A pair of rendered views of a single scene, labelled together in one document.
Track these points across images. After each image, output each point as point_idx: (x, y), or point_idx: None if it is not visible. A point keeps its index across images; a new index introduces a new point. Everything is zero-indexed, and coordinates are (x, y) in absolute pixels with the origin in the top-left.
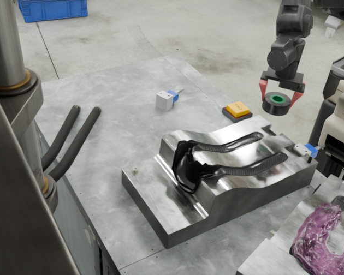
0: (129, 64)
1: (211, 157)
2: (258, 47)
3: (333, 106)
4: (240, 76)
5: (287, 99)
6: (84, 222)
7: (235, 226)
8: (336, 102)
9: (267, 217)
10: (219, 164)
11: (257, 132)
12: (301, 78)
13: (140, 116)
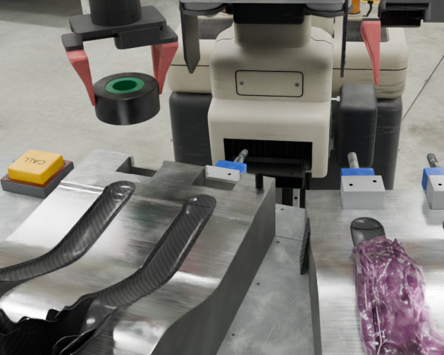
0: None
1: (54, 289)
2: None
3: (192, 99)
4: None
5: (144, 77)
6: None
7: None
8: (193, 90)
9: (254, 353)
10: (85, 294)
11: (115, 184)
12: (156, 13)
13: None
